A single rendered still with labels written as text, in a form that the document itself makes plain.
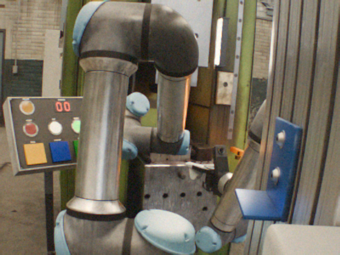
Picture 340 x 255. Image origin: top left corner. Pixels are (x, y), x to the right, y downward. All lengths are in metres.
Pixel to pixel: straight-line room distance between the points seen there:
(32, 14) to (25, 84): 1.57
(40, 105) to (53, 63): 5.60
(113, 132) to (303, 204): 0.41
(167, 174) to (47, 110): 0.60
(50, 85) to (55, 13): 1.70
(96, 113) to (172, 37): 0.20
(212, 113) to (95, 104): 1.19
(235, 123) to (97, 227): 1.34
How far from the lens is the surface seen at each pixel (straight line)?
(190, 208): 1.60
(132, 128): 0.94
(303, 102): 0.29
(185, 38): 0.63
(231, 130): 1.81
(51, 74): 6.88
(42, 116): 1.27
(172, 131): 0.85
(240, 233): 1.01
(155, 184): 1.49
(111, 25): 0.61
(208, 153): 1.61
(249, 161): 0.80
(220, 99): 1.72
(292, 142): 0.29
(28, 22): 7.72
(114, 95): 0.60
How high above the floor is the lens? 1.31
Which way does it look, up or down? 9 degrees down
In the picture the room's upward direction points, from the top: 5 degrees clockwise
